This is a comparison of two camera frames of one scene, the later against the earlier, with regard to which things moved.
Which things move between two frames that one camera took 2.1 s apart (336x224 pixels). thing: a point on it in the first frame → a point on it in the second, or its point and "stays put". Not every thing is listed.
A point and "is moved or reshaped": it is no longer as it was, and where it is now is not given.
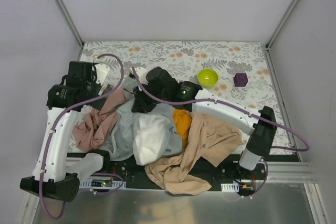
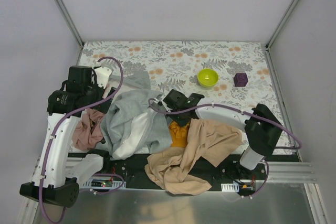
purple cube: x=240 y=80 stays put
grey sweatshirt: x=146 y=138 is moved or reshaped
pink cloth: x=90 y=134 is moved or reshaped
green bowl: x=208 y=78 stays put
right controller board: x=236 y=187 stays put
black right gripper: x=143 y=98 → x=189 y=112
